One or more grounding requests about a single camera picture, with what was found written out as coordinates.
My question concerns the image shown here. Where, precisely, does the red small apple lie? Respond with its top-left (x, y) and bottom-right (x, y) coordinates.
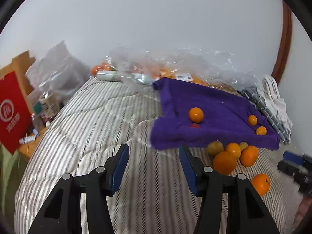
top-left (189, 124), bottom-right (200, 128)

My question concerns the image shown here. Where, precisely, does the white striped towel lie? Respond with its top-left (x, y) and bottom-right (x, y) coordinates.
top-left (257, 75), bottom-right (293, 133)

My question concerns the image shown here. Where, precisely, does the red paper bag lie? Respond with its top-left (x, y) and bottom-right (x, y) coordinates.
top-left (0, 71), bottom-right (32, 154)

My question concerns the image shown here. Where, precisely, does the white bottle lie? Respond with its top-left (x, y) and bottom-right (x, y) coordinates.
top-left (95, 70), bottom-right (122, 81)

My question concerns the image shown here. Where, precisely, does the small carton box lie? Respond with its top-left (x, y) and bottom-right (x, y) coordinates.
top-left (39, 91), bottom-right (60, 118)

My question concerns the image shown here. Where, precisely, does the grey plastic bag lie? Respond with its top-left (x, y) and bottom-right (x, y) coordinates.
top-left (25, 41), bottom-right (90, 103)

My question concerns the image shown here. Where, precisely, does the greenish yellow fruit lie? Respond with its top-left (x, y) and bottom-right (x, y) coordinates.
top-left (207, 141), bottom-right (224, 156)

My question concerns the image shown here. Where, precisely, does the smallest orange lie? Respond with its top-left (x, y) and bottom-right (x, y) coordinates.
top-left (255, 126), bottom-right (267, 135)

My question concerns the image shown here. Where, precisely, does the grey checked cloth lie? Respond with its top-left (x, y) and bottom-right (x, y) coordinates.
top-left (240, 87), bottom-right (291, 144)

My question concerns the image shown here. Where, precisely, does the striped bed quilt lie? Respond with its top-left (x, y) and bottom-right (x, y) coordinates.
top-left (14, 76), bottom-right (305, 234)

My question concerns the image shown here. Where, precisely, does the orange tangerine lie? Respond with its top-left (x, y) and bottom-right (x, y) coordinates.
top-left (239, 146), bottom-right (259, 167)

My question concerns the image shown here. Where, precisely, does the clear plastic bag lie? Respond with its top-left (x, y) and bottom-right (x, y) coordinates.
top-left (106, 47), bottom-right (260, 94)

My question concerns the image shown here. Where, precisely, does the person's right hand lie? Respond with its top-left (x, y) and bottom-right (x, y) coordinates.
top-left (294, 197), bottom-right (312, 228)

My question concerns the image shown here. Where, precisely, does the small greenish fruit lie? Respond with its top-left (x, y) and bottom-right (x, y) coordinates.
top-left (239, 142), bottom-right (248, 151)

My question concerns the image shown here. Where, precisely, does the orange persimmon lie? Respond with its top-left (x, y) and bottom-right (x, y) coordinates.
top-left (251, 173), bottom-right (271, 197)

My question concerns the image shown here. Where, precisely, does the small orange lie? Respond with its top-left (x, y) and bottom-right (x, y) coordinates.
top-left (247, 115), bottom-right (258, 126)

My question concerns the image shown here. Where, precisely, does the purple towel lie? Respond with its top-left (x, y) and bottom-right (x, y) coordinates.
top-left (150, 78), bottom-right (280, 150)

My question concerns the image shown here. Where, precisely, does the brown door frame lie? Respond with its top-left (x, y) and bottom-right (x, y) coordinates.
top-left (271, 1), bottom-right (293, 85)

